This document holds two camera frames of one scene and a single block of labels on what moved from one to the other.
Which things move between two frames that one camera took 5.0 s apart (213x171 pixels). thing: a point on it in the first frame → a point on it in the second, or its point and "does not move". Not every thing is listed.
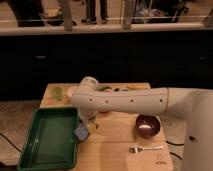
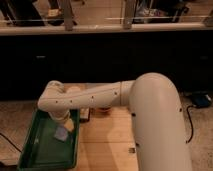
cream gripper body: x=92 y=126 → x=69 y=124
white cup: x=73 y=90 does not move
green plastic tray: x=51 y=141 does not move
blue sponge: x=81 y=132 → x=61 y=133
